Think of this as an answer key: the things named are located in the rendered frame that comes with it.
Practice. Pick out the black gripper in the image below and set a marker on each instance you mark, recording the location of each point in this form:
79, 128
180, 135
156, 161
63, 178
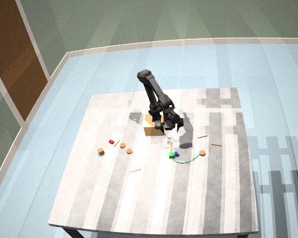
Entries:
159, 124

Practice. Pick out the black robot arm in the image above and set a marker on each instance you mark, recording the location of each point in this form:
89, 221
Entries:
164, 101

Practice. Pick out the round wooden button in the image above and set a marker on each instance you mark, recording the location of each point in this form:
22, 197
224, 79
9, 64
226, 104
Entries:
202, 152

